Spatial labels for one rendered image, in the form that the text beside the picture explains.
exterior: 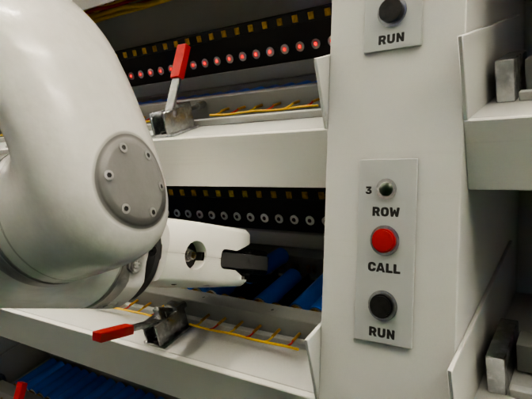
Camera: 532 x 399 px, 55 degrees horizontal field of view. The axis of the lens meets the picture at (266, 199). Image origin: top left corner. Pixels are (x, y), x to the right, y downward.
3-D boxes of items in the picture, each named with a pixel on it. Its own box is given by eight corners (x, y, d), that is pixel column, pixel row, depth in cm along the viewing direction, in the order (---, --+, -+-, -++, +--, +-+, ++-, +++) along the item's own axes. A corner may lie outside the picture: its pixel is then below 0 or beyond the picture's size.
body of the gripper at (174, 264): (166, 194, 35) (258, 218, 44) (70, 199, 40) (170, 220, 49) (155, 307, 33) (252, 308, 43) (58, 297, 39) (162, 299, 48)
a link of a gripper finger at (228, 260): (273, 255, 40) (264, 258, 46) (174, 247, 39) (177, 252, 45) (272, 270, 40) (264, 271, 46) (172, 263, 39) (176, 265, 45)
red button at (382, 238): (393, 254, 33) (394, 229, 33) (370, 252, 34) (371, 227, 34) (399, 252, 34) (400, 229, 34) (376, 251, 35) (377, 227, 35)
